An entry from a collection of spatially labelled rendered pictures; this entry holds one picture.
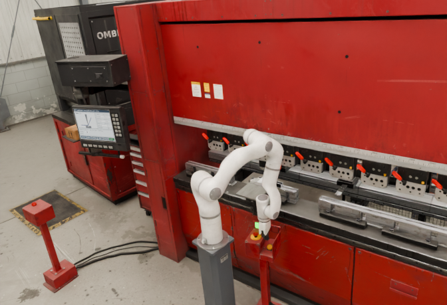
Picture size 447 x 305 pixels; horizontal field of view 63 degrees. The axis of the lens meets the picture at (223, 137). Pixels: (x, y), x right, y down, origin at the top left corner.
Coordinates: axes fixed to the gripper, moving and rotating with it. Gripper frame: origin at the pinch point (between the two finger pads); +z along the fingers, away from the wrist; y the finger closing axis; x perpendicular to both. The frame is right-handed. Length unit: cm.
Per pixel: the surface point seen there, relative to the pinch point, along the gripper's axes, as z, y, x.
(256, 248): 9.9, 2.8, -6.6
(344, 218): -4, -29, 44
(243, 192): -13.7, -23.6, -25.0
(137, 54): -107, -44, -112
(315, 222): -0.4, -23.4, 26.2
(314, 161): -38, -39, 22
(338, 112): -74, -39, 36
